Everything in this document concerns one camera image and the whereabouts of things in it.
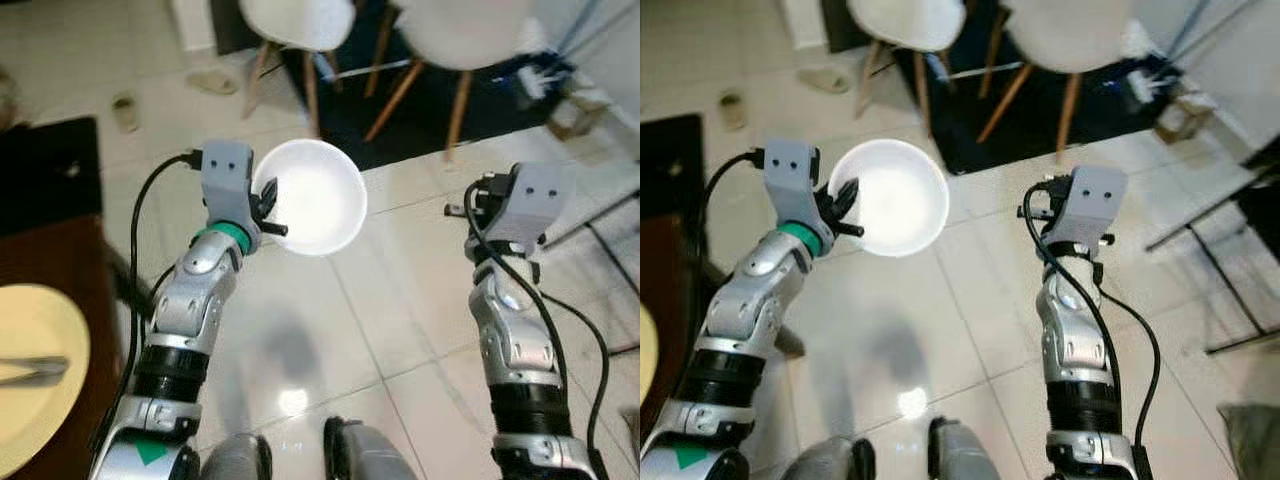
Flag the white bowl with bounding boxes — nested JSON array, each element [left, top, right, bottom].
[[828, 138, 951, 259], [250, 138, 368, 258]]

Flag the black rug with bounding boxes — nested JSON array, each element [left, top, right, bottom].
[[285, 0, 581, 171], [895, 40, 1191, 176]]

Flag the small cardboard box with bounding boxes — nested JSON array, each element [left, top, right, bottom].
[[1155, 95, 1226, 143], [545, 95, 611, 141]]

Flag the white power strip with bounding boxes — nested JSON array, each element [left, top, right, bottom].
[[515, 65, 576, 101], [1125, 65, 1186, 106]]

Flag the black mat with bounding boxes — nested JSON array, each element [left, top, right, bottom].
[[640, 113, 706, 216], [0, 115, 101, 236]]

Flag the white chair with wooden legs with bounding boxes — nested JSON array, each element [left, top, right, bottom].
[[975, 0, 1136, 166], [848, 0, 966, 141], [238, 0, 358, 138], [365, 0, 536, 161]]

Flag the pale yellow plate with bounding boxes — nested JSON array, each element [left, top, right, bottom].
[[0, 283, 91, 479], [640, 305, 659, 396]]

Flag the grey left robot leg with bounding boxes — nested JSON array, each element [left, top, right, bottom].
[[200, 432, 273, 480], [790, 437, 876, 480]]

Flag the grey robot leg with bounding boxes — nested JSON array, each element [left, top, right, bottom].
[[200, 432, 273, 480], [323, 417, 421, 480], [790, 437, 876, 480], [928, 417, 1011, 480]]

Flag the grey right robot leg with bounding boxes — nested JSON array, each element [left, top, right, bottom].
[[323, 417, 421, 480], [928, 417, 1011, 480]]

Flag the silver metal cutlery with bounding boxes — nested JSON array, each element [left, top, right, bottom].
[[0, 355, 71, 389]]

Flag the olive grey cloth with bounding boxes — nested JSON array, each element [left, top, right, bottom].
[[1220, 400, 1280, 480]]

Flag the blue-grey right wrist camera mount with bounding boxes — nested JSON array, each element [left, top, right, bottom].
[[1062, 165, 1129, 251], [492, 162, 576, 251]]

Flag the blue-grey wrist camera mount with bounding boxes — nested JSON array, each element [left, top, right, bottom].
[[1062, 165, 1129, 251], [200, 140, 263, 251], [762, 137, 831, 251], [492, 162, 576, 251]]

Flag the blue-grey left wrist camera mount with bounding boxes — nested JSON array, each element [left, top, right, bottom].
[[762, 137, 831, 251], [200, 140, 263, 251]]

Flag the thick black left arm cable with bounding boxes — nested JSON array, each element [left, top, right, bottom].
[[120, 150, 204, 401], [690, 150, 766, 291]]

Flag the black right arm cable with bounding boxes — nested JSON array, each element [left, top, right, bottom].
[[1022, 180, 1161, 446], [465, 178, 611, 451]]

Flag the black metal frame stand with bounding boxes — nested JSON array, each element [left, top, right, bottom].
[[1145, 135, 1280, 356]]

